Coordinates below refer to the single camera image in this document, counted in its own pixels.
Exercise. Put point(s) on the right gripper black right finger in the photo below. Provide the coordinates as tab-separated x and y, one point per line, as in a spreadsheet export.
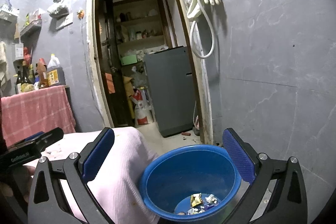
288	201

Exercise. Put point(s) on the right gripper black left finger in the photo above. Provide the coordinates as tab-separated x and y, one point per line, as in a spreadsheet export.
47	201

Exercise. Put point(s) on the white paper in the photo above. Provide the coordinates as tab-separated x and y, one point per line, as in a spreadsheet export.
211	199

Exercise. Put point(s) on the blue wrapper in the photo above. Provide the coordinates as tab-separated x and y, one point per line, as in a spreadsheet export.
205	207

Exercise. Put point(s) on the yellow snack wrapper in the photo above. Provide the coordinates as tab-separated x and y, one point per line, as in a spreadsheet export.
196	200

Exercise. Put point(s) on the person's left hand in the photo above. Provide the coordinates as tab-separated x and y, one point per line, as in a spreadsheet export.
20	177

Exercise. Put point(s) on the pink checkered counter cloth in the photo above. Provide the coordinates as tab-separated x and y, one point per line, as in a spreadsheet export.
26	114

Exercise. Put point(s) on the light pink table cloth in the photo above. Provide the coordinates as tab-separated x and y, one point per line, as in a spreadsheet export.
115	186

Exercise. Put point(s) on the dark sauce bottle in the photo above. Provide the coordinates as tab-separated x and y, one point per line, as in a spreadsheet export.
25	80

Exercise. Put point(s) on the large dark oil jug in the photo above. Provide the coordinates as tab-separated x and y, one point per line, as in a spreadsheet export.
55	73

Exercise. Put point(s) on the hanging beige towel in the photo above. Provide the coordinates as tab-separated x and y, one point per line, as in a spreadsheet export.
4	71

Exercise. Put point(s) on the blue plastic bucket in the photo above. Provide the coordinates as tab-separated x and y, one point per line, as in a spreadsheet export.
168	183

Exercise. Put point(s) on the red white sack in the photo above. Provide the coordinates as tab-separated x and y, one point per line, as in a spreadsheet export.
142	110

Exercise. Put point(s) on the green box on shelf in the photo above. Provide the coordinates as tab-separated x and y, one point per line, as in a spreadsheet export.
130	59

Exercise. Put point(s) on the hanging plastic bag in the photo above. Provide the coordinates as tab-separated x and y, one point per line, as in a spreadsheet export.
58	9

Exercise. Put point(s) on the grey washing machine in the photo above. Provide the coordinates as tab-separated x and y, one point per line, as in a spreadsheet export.
171	89

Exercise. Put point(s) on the wall shelf rack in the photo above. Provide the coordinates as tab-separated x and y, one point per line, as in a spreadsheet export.
31	28

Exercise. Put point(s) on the white wall socket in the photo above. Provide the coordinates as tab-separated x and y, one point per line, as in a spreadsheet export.
64	21

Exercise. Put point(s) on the white wall basket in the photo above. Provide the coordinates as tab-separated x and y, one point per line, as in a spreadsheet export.
9	14

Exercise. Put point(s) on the orange wall hook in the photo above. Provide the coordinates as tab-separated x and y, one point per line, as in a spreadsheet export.
80	14

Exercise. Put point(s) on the wooden door frame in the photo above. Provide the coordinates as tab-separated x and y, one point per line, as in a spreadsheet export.
200	78

